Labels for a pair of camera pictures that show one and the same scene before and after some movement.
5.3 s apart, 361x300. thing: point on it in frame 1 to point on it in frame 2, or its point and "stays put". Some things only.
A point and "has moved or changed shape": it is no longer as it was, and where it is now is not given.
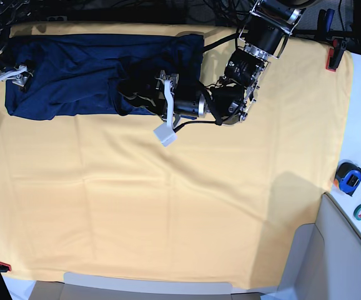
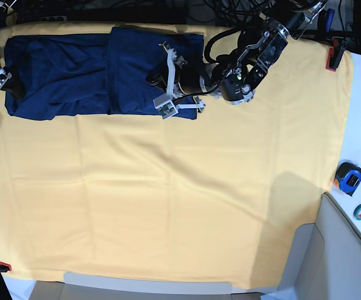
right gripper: [166, 85] to [174, 62]
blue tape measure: [348, 177] stays put
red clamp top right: [335, 54] stays put
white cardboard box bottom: [88, 286] stays put
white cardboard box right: [328, 260] stays put
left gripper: [23, 79] to [14, 84]
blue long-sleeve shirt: [77, 75] has moved or changed shape
